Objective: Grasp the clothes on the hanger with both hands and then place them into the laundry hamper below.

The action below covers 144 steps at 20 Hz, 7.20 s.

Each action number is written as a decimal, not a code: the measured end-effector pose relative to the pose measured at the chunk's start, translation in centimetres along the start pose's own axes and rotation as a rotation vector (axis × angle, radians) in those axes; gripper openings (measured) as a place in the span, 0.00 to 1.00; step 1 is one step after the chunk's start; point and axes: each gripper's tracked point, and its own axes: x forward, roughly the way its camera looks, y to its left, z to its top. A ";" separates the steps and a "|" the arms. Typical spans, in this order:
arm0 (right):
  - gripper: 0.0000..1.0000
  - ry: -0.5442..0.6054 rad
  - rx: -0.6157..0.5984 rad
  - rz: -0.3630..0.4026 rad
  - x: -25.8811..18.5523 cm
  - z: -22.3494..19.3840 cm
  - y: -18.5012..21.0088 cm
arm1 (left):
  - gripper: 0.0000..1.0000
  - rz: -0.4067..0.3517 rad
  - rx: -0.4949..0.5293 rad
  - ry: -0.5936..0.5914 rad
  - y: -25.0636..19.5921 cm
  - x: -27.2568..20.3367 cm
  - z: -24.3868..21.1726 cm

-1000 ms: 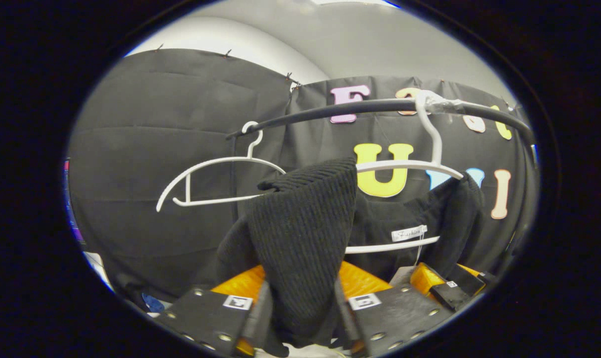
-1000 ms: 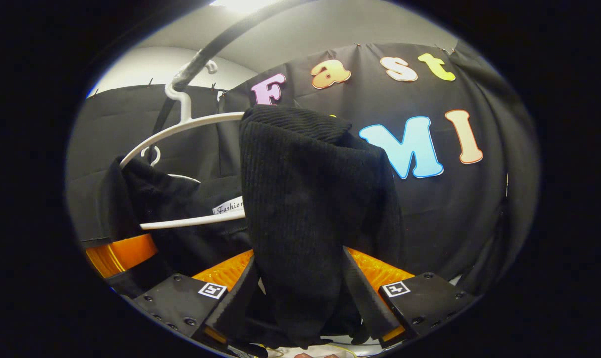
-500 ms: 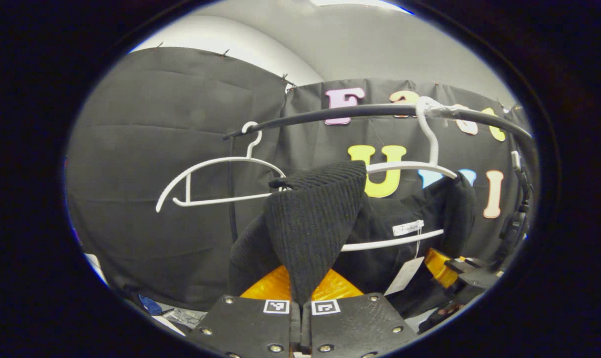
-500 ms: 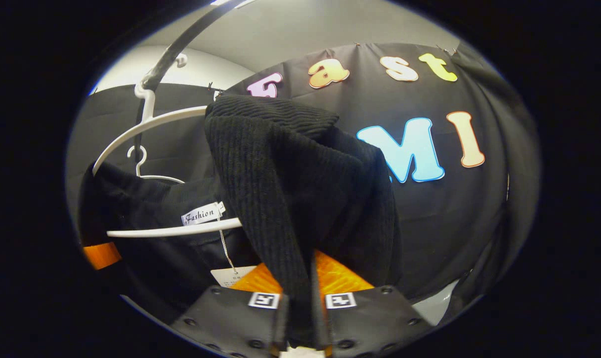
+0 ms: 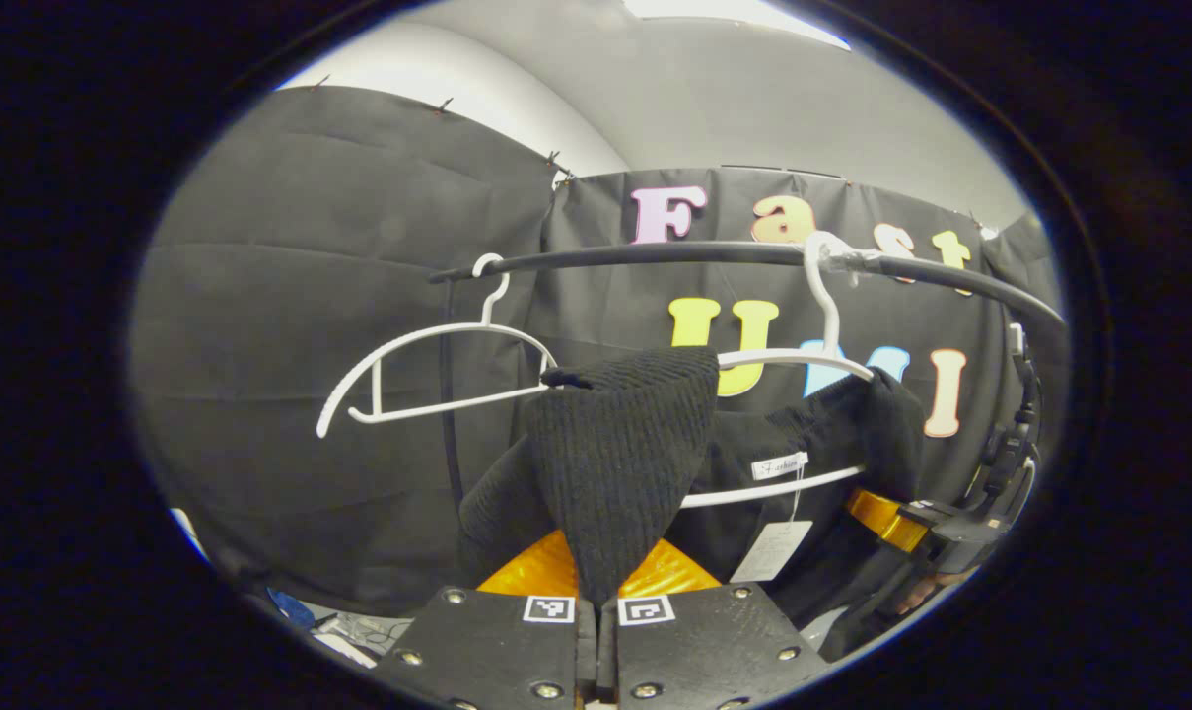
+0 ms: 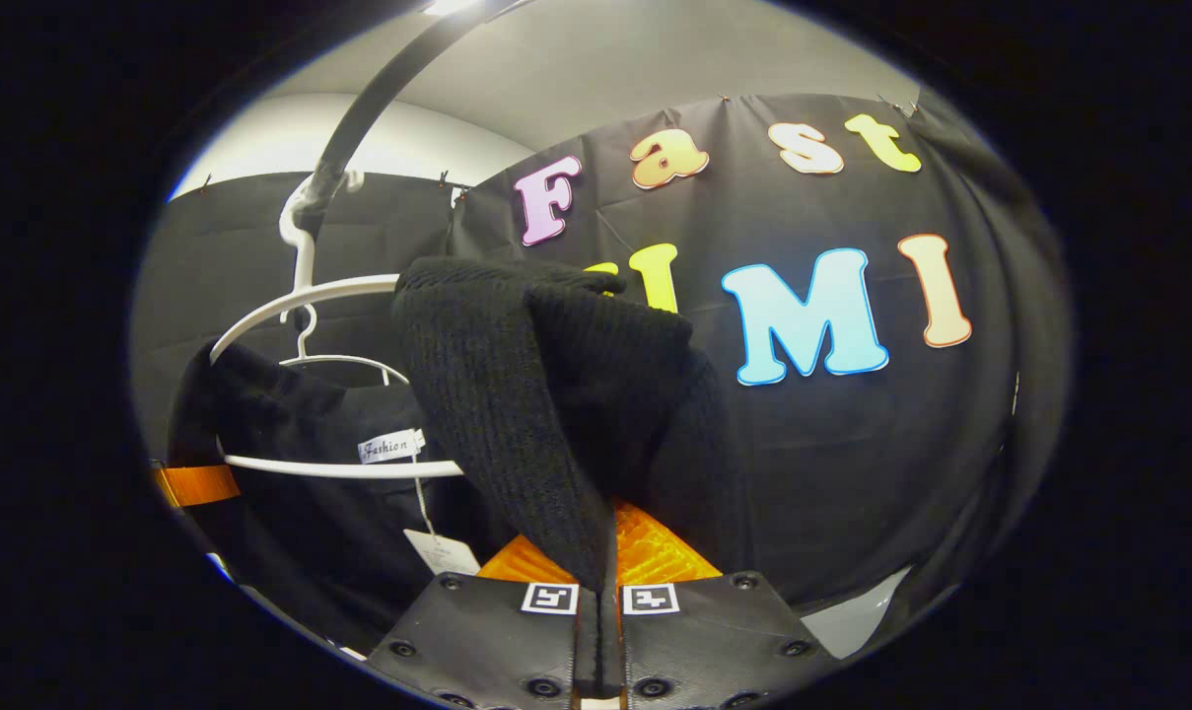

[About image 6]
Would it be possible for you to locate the white plastic hanger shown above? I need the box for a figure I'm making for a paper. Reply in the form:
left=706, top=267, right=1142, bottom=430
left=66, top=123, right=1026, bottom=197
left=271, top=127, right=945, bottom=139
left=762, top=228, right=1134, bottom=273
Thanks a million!
left=209, top=170, right=465, bottom=481
left=280, top=304, right=411, bottom=388

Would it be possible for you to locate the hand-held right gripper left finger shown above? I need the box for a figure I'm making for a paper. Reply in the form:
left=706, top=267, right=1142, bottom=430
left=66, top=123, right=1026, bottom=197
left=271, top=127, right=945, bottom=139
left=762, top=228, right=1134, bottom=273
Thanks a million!
left=367, top=532, right=601, bottom=710

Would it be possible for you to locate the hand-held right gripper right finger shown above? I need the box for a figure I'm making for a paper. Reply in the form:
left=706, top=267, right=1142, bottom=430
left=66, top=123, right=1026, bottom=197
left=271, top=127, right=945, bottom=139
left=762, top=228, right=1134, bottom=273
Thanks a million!
left=603, top=498, right=838, bottom=710

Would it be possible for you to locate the black backdrop cloth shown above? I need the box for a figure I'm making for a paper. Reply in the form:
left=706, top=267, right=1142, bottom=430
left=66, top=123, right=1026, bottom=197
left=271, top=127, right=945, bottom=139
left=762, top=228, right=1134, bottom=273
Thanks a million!
left=132, top=94, right=1072, bottom=642

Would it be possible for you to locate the black knit cardigan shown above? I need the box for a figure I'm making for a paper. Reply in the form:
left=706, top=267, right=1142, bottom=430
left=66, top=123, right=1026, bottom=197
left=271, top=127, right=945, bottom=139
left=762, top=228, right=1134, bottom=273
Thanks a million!
left=167, top=256, right=749, bottom=657

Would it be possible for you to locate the black metal clothes rack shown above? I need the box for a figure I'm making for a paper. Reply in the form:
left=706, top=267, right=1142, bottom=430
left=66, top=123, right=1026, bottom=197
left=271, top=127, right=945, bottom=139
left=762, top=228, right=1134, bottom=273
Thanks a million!
left=300, top=0, right=518, bottom=238

